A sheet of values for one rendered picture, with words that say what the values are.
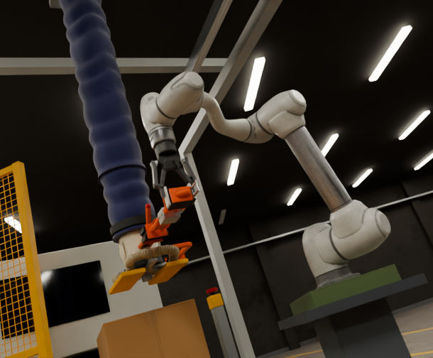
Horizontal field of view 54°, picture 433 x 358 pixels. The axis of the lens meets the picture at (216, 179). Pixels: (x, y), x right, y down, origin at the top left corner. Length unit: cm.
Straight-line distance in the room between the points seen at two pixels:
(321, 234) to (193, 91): 86
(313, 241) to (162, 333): 75
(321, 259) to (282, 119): 61
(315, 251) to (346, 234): 17
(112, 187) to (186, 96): 74
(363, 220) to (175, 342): 92
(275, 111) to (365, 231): 60
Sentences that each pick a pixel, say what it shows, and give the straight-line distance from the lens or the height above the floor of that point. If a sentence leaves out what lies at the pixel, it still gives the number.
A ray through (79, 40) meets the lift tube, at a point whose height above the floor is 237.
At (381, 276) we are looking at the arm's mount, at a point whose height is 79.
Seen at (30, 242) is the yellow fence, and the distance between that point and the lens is 267.
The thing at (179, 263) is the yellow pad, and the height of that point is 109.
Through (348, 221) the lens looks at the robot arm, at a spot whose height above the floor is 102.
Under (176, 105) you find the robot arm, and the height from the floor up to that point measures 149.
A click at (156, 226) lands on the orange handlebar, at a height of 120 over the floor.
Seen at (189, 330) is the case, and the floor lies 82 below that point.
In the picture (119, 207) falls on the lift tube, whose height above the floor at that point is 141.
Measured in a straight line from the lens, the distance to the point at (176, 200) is 139.
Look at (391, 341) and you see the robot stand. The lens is 188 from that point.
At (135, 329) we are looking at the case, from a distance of 189.
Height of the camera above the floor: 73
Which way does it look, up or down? 21 degrees up
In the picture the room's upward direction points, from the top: 18 degrees counter-clockwise
